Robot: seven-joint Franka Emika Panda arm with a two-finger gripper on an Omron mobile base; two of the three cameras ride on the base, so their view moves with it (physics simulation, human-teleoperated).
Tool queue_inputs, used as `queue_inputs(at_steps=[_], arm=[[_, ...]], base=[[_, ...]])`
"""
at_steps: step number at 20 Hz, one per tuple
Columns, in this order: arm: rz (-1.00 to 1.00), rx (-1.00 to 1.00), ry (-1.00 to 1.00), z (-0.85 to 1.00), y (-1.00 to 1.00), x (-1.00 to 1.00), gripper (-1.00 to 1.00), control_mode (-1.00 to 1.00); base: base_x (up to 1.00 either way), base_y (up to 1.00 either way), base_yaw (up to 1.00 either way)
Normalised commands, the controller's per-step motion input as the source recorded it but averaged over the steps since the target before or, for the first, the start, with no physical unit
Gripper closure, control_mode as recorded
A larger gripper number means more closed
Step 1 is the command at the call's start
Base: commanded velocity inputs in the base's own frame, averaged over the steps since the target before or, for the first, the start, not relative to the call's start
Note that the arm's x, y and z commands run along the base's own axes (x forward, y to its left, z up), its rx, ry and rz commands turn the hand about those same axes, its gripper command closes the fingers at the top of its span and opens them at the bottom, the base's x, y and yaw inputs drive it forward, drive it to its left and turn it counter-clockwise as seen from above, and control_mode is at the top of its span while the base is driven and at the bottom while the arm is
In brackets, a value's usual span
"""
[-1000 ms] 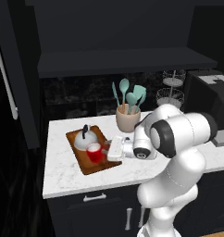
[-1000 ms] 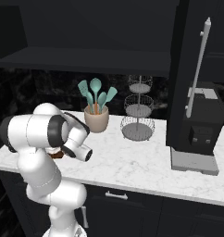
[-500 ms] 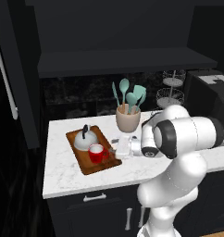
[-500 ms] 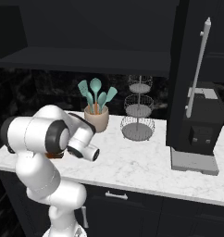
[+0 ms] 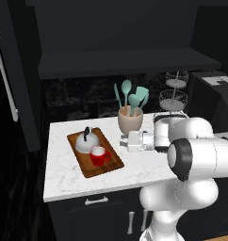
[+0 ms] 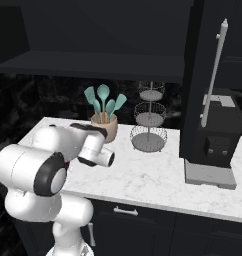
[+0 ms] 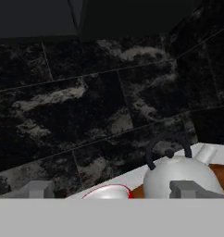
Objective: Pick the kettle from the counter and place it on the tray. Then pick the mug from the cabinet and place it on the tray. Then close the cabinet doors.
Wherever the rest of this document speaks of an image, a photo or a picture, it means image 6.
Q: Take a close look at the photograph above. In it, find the dark upper cabinet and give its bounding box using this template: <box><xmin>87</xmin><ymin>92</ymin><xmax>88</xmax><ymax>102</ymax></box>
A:
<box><xmin>0</xmin><ymin>0</ymin><xmax>196</xmax><ymax>85</ymax></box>

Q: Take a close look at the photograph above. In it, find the dark open cabinet door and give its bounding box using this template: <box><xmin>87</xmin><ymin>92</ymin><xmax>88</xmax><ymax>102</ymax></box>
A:
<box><xmin>178</xmin><ymin>0</ymin><xmax>208</xmax><ymax>160</ymax></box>

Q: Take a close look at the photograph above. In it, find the dark lower cabinet door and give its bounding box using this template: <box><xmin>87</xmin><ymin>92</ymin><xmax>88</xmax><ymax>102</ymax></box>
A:
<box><xmin>80</xmin><ymin>218</ymin><xmax>176</xmax><ymax>256</ymax></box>

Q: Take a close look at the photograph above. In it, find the dark panelled cabinet door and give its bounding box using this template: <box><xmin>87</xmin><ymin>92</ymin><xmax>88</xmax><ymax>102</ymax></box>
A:
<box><xmin>206</xmin><ymin>0</ymin><xmax>242</xmax><ymax>92</ymax></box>

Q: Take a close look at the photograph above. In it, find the beige utensil pot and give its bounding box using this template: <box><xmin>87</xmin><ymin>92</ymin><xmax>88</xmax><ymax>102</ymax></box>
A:
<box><xmin>90</xmin><ymin>112</ymin><xmax>119</xmax><ymax>145</ymax></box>

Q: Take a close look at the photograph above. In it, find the small teal spoon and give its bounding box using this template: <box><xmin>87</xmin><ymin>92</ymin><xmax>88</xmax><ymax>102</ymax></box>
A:
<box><xmin>104</xmin><ymin>98</ymin><xmax>117</xmax><ymax>123</ymax></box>

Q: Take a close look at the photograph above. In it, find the teal solid spatula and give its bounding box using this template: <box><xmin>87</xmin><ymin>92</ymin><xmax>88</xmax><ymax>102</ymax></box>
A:
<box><xmin>112</xmin><ymin>93</ymin><xmax>128</xmax><ymax>116</ymax></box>

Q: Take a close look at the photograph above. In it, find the large teal spoon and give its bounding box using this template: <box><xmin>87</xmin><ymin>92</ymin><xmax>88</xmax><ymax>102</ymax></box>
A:
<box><xmin>96</xmin><ymin>83</ymin><xmax>111</xmax><ymax>115</ymax></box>

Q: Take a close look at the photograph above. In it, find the teal slotted spatula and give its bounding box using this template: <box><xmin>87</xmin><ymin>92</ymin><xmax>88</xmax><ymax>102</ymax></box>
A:
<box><xmin>83</xmin><ymin>85</ymin><xmax>103</xmax><ymax>116</ymax></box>

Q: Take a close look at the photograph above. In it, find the black coffee machine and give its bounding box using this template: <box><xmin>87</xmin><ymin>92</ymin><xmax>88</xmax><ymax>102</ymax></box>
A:
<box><xmin>184</xmin><ymin>87</ymin><xmax>242</xmax><ymax>191</ymax></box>

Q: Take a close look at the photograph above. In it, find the dark wide drawer front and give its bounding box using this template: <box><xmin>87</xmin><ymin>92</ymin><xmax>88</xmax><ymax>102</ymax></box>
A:
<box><xmin>174</xmin><ymin>213</ymin><xmax>242</xmax><ymax>256</ymax></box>

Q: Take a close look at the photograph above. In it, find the three-tier wire stand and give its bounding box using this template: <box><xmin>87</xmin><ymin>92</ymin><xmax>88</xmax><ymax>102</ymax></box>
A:
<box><xmin>129</xmin><ymin>80</ymin><xmax>169</xmax><ymax>154</ymax></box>

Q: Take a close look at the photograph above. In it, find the silver drawer handle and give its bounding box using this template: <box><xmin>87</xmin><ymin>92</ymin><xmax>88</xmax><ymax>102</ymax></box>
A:
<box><xmin>113</xmin><ymin>206</ymin><xmax>139</xmax><ymax>217</ymax></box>

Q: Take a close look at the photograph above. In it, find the silver lower door handle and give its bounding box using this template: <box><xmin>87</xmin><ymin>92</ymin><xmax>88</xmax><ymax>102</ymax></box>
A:
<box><xmin>87</xmin><ymin>222</ymin><xmax>97</xmax><ymax>248</ymax></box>

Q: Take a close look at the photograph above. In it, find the long grey door handle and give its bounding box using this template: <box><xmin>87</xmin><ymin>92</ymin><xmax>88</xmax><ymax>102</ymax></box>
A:
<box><xmin>199</xmin><ymin>18</ymin><xmax>230</xmax><ymax>129</ymax></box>

